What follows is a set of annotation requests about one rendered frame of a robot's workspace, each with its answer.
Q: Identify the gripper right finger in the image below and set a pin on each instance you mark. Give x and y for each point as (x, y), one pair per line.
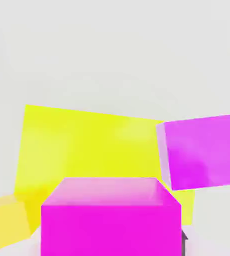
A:
(184, 244)

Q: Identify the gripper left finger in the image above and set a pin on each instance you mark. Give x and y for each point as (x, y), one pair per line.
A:
(36, 247)

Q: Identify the small magenta cube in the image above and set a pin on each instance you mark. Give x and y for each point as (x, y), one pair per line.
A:
(110, 228)

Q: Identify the small yellow cube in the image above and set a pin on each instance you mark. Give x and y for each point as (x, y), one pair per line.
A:
(5, 220)

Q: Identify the small violet cube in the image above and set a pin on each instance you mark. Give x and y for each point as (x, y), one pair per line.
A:
(201, 152)

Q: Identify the large yellow box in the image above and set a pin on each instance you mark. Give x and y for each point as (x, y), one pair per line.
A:
(90, 144)

